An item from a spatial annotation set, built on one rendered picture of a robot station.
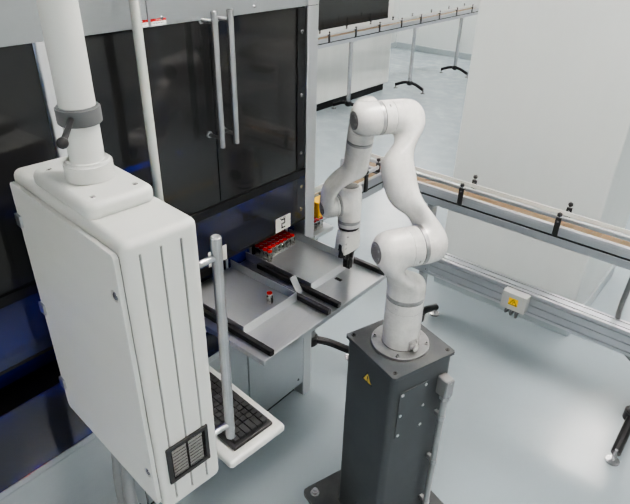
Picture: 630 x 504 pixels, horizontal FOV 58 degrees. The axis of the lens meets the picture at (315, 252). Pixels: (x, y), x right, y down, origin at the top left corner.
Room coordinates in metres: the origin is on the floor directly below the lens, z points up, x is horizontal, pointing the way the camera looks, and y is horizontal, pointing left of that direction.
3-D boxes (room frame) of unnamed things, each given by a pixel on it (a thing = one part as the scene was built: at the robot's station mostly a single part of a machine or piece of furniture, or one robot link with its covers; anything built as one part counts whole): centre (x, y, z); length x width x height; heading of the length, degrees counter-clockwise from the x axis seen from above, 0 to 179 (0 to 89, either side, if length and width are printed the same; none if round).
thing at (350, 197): (1.89, -0.12, 1.17); 0.09 x 0.08 x 0.13; 112
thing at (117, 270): (1.11, 0.47, 1.19); 0.50 x 0.19 x 0.78; 47
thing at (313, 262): (1.94, 0.06, 0.90); 0.34 x 0.26 x 0.04; 51
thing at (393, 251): (1.47, -0.26, 1.16); 0.19 x 0.12 x 0.24; 112
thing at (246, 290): (1.68, 0.27, 0.90); 0.34 x 0.26 x 0.04; 51
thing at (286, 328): (1.77, 0.11, 0.87); 0.70 x 0.48 x 0.02; 141
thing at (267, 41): (1.95, 0.19, 1.51); 0.43 x 0.01 x 0.59; 141
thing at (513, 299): (2.26, -0.96, 0.50); 0.12 x 0.05 x 0.09; 51
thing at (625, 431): (1.92, -1.48, 0.07); 0.50 x 0.08 x 0.14; 141
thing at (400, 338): (1.48, -0.29, 0.95); 0.19 x 0.19 x 0.18
